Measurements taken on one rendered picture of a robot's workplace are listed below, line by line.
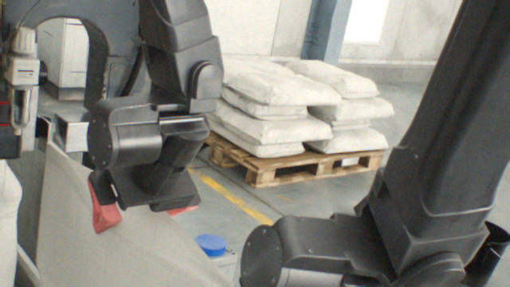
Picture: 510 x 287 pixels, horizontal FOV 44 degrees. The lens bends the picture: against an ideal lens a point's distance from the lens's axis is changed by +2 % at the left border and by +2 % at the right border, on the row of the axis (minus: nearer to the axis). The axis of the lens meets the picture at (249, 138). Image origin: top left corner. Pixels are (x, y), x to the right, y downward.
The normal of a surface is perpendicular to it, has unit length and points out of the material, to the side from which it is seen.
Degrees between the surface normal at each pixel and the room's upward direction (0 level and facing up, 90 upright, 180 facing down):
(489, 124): 119
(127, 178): 30
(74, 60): 90
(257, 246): 79
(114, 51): 90
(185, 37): 88
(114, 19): 90
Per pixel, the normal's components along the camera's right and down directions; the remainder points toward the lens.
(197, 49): 0.63, 0.29
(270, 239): -0.83, -0.20
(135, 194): 0.45, -0.65
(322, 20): -0.78, 0.05
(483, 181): 0.26, 0.65
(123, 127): 0.55, -0.42
